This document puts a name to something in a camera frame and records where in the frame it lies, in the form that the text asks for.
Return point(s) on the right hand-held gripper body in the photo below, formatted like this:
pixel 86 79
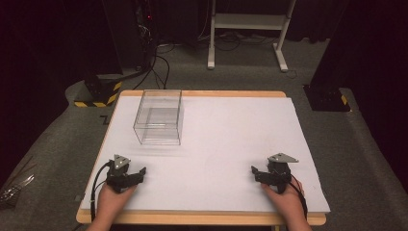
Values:
pixel 280 173

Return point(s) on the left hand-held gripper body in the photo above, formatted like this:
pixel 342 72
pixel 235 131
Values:
pixel 118 171

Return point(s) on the person's left hand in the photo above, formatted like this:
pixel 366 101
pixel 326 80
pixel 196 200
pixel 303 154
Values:
pixel 110 200

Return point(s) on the person's right hand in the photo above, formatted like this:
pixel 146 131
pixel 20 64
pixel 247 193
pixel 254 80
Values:
pixel 287 202

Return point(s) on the white table board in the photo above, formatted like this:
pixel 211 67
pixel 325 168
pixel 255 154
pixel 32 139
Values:
pixel 218 138

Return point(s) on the clear plastic box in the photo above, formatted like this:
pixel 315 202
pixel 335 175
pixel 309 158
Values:
pixel 158 117

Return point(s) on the black yellow striped stand base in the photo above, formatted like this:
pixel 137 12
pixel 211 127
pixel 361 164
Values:
pixel 99 93

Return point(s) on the shiny metal rods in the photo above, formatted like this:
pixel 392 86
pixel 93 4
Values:
pixel 16 189

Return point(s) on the dark equipment rack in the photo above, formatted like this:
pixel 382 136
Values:
pixel 142 32

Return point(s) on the white metal stand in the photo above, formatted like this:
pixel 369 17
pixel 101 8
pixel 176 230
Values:
pixel 250 21

